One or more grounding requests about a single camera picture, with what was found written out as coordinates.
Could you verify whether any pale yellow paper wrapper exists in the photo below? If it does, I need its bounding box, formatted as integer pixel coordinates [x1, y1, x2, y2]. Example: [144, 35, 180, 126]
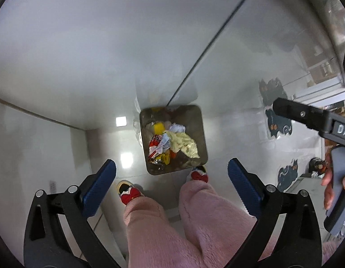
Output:
[166, 131, 200, 159]

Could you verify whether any white paper ball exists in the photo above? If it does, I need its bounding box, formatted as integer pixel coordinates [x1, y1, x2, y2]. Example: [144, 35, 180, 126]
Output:
[169, 123, 186, 133]

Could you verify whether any red white snack wrapper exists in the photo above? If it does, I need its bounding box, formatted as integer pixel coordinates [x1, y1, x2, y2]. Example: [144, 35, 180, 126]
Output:
[148, 133, 171, 159]

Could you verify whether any yellow snack bag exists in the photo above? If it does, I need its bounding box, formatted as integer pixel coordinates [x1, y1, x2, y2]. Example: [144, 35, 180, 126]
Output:
[148, 122, 171, 165]

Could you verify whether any metal trash bin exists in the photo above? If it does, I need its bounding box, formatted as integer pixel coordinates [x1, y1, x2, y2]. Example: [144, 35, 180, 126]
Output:
[140, 105, 208, 176]

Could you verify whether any person's right hand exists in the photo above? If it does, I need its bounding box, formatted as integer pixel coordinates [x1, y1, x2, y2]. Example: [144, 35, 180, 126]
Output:
[321, 151, 345, 210]

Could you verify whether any black cat floor sticker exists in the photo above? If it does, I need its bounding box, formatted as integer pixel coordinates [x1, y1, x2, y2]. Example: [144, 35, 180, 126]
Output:
[277, 159, 298, 192]
[265, 109, 292, 138]

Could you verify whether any left red bow slipper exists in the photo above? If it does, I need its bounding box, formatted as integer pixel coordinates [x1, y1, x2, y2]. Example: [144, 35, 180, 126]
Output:
[117, 180, 143, 206]

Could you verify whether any red bow slipper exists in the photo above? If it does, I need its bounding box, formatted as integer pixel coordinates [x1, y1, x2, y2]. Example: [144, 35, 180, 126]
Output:
[117, 180, 143, 206]
[186, 166, 209, 183]

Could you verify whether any right red bow slipper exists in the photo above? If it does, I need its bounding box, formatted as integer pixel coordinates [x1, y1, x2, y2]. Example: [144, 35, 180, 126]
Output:
[186, 166, 209, 183]

